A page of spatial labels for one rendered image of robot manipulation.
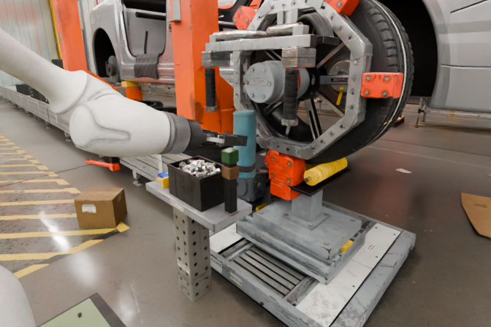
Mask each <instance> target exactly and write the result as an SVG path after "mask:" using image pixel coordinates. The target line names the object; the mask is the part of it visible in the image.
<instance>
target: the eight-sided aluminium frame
mask: <svg viewBox="0 0 491 327"><path fill-rule="evenodd" d="M294 8H299V10H302V12H311V11H317V12H318V13H319V14H320V15H321V16H325V17H326V18H327V19H328V20H329V22H330V25H331V27H332V30H333V31H334V32H335V33H336V34H337V35H338V36H339V38H340V39H341V40H342V41H343V43H344V44H345V45H346V46H347V47H348V49H350V51H351V57H350V65H349V79H348V87H347V95H346V110H345V116H343V117H342V118H341V119H340V120H339V121H338V122H337V123H335V124H334V125H333V126H331V127H330V128H329V129H328V130H326V131H325V132H324V133H323V134H322V135H321V136H320V137H318V138H317V139H316V140H314V141H313V142H312V143H311V144H306V143H302V142H296V141H292V140H288V139H282V138H279V137H275V136H273V135H272V134H271V133H270V131H269V129H268V127H267V126H266V125H265V123H264V121H263V120H262V119H261V117H260V116H259V114H258V112H257V111H256V110H255V108H254V106H253V105H252V103H251V102H250V97H249V96H248V94H247V92H246V87H245V78H246V72H247V71H248V69H249V68H250V55H251V53H252V52H253V50H244V51H233V57H232V58H233V69H234V98H233V101H234V106H235V108H236V110H239V109H251V110H254V111H255V112H256V142H257V143H258V144H259V146H260V147H261V148H264V149H267V148H269V149H271V150H273V151H276V152H279V153H284V154H287V155H292V156H295V157H298V158H301V159H306V160H310V159H312V158H315V157H316V156H318V155H319V154H321V153H323V151H325V150H326V149H327V148H328V147H330V146H331V145H333V144H334V143H335V142H337V141H338V140H339V139H340V138H341V137H343V136H344V135H346V134H347V133H348V132H350V130H352V129H353V128H355V127H356V126H358V125H359V124H360V123H361V122H362V121H363V120H364V119H365V113H366V103H367V98H365V97H361V96H360V91H361V84H362V74H363V73H366V72H370V65H371V59H372V56H373V45H372V44H371V43H370V42H369V40H368V38H366V37H365V36H364V35H363V33H362V32H361V31H360V30H359V29H358V28H357V27H356V26H355V25H354V24H353V23H352V21H351V20H350V19H349V18H348V17H347V16H346V15H343V14H340V13H338V12H336V11H335V10H334V9H333V8H332V7H331V6H330V5H328V4H327V3H326V2H324V0H276V1H268V2H265V3H263V4H262V6H261V7H260V8H259V9H258V12H257V13H256V15H255V17H254V19H253V20H252V21H251V23H250V25H249V27H248V28H247V29H246V30H254V31H266V30H267V28H268V27H270V25H271V24H272V22H273V21H274V20H275V18H276V17H277V16H278V11H281V10H284V12H288V11H292V9H294Z"/></svg>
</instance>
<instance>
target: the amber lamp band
mask: <svg viewBox="0 0 491 327"><path fill-rule="evenodd" d="M221 168H222V177H223V178H225V179H228V180H233V179H235V178H237V177H239V166H238V165H237V166H233V167H231V168H229V167H227V166H224V165H223V166H222V167H221Z"/></svg>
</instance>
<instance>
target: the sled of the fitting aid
mask: <svg viewBox="0 0 491 327"><path fill-rule="evenodd" d="M279 199H281V197H278V198H276V199H273V200H272V201H270V202H268V203H263V204H261V205H259V206H258V207H256V209H255V210H253V211H252V213H250V214H249V215H246V216H245V217H243V218H241V219H239V220H237V221H236V233H237V234H239V235H241V236H243V237H244V238H246V239H247V240H249V241H251V242H253V243H254V244H256V245H258V246H260V247H261V248H263V249H265V250H266V251H268V252H270V253H272V254H273V255H275V256H277V257H279V258H280V259H282V260H284V261H285V262H287V263H289V264H291V265H292V266H294V267H296V268H297V269H299V270H301V271H302V272H305V273H306V274H308V275H310V276H311V277H313V278H314V279H316V280H318V281H319V282H322V283H323V284H325V285H327V284H328V283H329V282H330V281H331V280H332V279H333V278H334V277H335V275H336V274H337V273H338V272H339V271H340V270H341V269H342V268H343V267H344V266H345V265H346V264H347V263H348V262H349V261H350V260H351V258H352V257H353V256H354V255H355V254H356V253H357V252H358V251H359V249H360V248H361V247H362V246H363V245H364V244H365V235H366V230H365V229H363V228H361V229H360V230H359V231H358V232H357V233H356V234H355V235H353V237H352V238H350V240H349V241H347V243H345V245H344V246H342V248H341V249H339V251H337V253H336V254H334V256H333V257H331V259H330V260H327V259H326V258H324V257H322V256H320V255H318V254H316V253H314V252H312V251H310V250H308V249H306V248H304V247H302V246H300V245H298V244H296V243H294V242H293V241H291V240H289V239H287V238H285V237H283V236H281V235H279V234H277V233H275V232H273V231H271V230H269V229H267V228H265V227H264V226H261V225H259V224H258V223H255V222H253V213H255V212H256V211H258V210H260V209H262V208H264V207H266V206H267V205H269V204H272V203H273V202H275V201H277V200H279Z"/></svg>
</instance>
